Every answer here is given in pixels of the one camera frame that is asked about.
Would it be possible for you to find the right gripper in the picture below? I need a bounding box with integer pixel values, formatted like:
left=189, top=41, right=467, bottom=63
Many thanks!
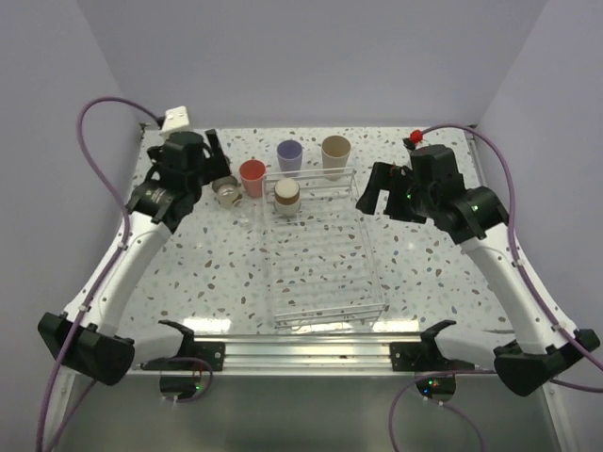
left=357, top=161, right=437, bottom=224

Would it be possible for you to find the red plastic cup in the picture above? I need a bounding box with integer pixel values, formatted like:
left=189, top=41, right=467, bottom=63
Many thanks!
left=239, top=159, right=266, bottom=198

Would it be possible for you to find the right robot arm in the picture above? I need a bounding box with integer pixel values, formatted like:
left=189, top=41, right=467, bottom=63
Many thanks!
left=356, top=145, right=601, bottom=396

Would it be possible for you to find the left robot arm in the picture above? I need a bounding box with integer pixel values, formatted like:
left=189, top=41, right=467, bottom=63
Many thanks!
left=38, top=129, right=231, bottom=386

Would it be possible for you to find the beige plastic cup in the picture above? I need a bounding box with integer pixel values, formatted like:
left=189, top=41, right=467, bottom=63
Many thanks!
left=321, top=136, right=351, bottom=181

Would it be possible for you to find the clear glass cup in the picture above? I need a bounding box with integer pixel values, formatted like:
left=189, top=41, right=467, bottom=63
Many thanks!
left=236, top=205, right=256, bottom=230

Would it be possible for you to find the purple plastic cup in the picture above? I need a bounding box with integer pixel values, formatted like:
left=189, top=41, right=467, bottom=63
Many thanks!
left=276, top=140, right=302, bottom=177

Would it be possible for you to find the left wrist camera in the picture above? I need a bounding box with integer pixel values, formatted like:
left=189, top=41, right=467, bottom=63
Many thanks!
left=160, top=105, right=191, bottom=137

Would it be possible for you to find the white wire dish rack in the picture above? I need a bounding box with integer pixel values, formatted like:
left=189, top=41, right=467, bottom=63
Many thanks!
left=262, top=168, right=386, bottom=333

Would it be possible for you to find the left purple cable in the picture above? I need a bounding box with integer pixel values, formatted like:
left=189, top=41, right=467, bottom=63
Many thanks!
left=37, top=97, right=166, bottom=452

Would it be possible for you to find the aluminium front rail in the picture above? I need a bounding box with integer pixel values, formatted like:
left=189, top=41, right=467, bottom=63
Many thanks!
left=136, top=331, right=500, bottom=376

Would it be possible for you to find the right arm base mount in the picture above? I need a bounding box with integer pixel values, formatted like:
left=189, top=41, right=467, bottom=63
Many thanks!
left=389, top=320, right=475, bottom=372

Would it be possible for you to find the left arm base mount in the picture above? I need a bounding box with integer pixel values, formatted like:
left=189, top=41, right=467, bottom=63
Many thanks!
left=133, top=319, right=225, bottom=372

